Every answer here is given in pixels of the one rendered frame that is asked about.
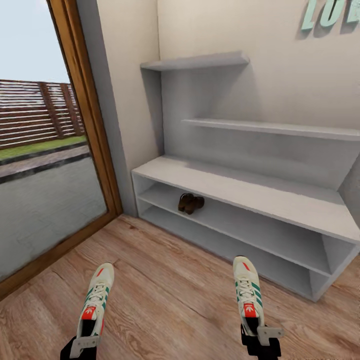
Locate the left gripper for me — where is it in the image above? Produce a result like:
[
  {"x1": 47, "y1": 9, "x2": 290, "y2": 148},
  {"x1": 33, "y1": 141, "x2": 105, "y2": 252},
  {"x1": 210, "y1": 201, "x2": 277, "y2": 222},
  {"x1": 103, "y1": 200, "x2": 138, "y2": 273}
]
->
[{"x1": 60, "y1": 336, "x2": 97, "y2": 360}]

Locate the gym shoe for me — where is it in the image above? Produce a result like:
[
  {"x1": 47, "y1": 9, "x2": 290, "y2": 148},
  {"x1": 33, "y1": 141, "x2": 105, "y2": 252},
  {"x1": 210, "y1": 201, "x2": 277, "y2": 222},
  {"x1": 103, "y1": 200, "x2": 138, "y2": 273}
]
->
[
  {"x1": 76, "y1": 262, "x2": 115, "y2": 339},
  {"x1": 233, "y1": 255, "x2": 265, "y2": 337}
]

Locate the sandal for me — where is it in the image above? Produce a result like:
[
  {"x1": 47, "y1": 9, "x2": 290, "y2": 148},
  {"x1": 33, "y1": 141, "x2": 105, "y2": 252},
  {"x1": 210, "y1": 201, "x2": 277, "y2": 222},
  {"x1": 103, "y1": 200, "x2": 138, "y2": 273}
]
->
[
  {"x1": 185, "y1": 196, "x2": 205, "y2": 215},
  {"x1": 178, "y1": 193, "x2": 194, "y2": 212}
]

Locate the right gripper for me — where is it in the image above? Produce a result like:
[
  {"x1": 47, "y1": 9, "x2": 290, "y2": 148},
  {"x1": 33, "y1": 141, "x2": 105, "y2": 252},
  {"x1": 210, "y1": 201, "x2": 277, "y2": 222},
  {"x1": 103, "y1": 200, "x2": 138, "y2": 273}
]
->
[{"x1": 241, "y1": 329, "x2": 282, "y2": 360}]

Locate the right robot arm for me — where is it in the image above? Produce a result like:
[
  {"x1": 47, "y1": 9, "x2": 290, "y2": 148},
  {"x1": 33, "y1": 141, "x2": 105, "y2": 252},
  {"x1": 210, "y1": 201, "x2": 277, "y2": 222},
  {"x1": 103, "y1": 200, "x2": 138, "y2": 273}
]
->
[{"x1": 241, "y1": 325, "x2": 285, "y2": 360}]

